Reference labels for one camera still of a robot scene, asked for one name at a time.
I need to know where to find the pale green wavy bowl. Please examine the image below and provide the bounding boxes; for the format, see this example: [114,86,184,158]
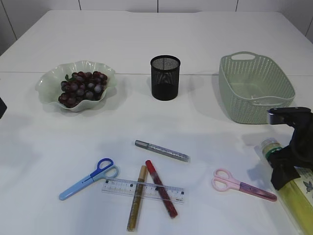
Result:
[35,60,116,112]

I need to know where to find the pink scissors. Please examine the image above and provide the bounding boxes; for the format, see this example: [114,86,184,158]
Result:
[211,168,277,202]

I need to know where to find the gold glitter pen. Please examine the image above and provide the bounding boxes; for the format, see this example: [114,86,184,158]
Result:
[127,165,147,232]

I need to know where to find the green plastic basket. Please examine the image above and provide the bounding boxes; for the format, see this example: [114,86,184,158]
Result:
[219,51,295,125]

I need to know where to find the clear plastic sheet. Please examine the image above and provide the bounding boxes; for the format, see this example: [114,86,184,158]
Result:
[250,96,284,106]

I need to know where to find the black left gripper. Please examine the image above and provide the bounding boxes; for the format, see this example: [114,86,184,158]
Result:
[0,98,7,118]

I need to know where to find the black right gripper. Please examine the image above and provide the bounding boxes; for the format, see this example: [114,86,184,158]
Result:
[270,117,313,190]

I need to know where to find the red glitter pen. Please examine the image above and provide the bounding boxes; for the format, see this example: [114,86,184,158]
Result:
[145,160,178,218]

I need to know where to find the black mesh pen holder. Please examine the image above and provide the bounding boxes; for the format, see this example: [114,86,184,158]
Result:
[150,55,180,101]

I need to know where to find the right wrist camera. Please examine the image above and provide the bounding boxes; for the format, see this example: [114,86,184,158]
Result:
[267,107,312,126]

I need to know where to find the yellow tea bottle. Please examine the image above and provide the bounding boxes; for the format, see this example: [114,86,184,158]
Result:
[254,137,313,235]

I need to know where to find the clear plastic ruler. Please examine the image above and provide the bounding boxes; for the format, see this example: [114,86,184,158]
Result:
[102,177,187,204]

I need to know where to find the purple grape bunch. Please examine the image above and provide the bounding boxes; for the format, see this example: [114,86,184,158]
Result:
[58,71,109,108]

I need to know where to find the blue scissors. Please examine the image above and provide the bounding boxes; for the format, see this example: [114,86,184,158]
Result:
[59,158,119,201]

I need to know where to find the silver glitter pen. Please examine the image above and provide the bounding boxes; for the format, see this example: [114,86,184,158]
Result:
[134,140,190,162]

